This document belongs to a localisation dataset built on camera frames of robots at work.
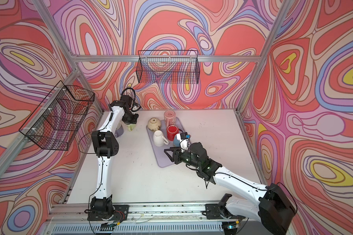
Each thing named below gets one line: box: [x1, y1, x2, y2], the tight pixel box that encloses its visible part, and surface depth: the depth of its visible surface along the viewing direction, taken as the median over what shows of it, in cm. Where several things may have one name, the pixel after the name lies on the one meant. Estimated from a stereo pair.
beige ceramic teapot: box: [147, 117, 162, 132], surface depth 103 cm
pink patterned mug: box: [163, 109, 177, 128], surface depth 103 cm
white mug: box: [152, 130, 169, 147], surface depth 97 cm
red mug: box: [166, 124, 184, 141], surface depth 100 cm
